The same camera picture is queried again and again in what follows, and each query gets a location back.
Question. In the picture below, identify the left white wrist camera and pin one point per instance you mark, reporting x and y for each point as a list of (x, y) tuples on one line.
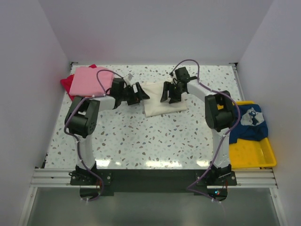
[(129, 77)]

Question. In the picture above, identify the cream t shirt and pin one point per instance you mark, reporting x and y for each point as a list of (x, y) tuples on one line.
[(153, 106)]

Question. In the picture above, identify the red folded t shirt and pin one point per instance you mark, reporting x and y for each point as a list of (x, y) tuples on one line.
[(67, 82)]

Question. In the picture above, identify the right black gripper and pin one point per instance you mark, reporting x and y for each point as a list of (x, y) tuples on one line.
[(174, 99)]

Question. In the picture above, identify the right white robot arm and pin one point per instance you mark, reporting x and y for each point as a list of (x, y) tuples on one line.
[(219, 113)]

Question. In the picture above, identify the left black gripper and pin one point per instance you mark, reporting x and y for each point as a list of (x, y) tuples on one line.
[(137, 97)]

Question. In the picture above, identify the aluminium frame rail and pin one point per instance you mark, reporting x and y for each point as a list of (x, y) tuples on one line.
[(125, 139)]

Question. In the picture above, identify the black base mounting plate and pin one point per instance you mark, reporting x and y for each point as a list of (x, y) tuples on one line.
[(107, 182)]

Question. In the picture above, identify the yellow plastic tray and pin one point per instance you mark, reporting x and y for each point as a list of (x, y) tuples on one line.
[(247, 153)]

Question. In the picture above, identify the navy blue t shirt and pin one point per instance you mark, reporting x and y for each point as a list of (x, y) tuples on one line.
[(252, 125)]

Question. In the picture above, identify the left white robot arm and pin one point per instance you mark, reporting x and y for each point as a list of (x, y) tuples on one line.
[(82, 117)]

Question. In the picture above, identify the pink folded t shirt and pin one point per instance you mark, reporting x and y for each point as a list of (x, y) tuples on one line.
[(105, 78)]

